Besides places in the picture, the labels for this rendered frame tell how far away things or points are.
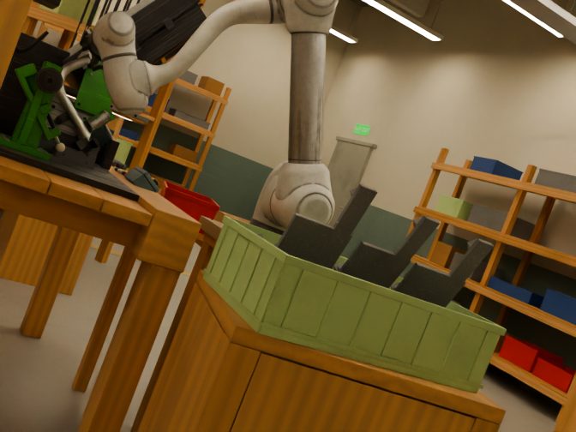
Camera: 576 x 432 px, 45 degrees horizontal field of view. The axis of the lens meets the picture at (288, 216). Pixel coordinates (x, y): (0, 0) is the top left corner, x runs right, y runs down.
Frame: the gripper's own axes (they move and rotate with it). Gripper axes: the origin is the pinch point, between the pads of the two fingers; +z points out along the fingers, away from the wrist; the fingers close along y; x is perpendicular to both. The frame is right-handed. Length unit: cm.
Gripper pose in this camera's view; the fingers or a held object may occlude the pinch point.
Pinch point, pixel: (87, 59)
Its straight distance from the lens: 245.0
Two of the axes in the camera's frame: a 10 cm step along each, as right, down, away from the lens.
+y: -4.0, -9.0, -1.8
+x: -7.7, 4.4, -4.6
